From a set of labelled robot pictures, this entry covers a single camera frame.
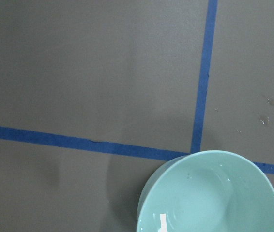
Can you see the green ceramic bowl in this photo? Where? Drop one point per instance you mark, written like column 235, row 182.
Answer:
column 209, row 191

